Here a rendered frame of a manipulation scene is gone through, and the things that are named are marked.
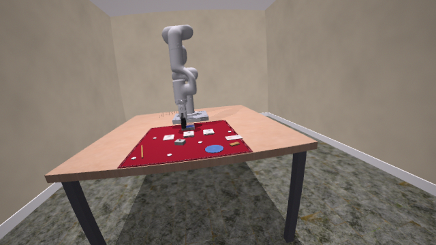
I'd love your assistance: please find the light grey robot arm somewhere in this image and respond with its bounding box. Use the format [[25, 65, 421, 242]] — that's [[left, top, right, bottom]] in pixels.
[[162, 25, 198, 116]]

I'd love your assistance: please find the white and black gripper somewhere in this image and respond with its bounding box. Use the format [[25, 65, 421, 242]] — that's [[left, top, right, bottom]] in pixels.
[[177, 103, 187, 129]]

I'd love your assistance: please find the dark red card cloth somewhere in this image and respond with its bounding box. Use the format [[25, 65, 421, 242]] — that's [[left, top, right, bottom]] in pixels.
[[121, 120, 249, 168]]

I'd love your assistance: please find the blue round disc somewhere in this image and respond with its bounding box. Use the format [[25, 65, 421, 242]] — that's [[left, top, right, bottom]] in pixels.
[[205, 145, 223, 153]]

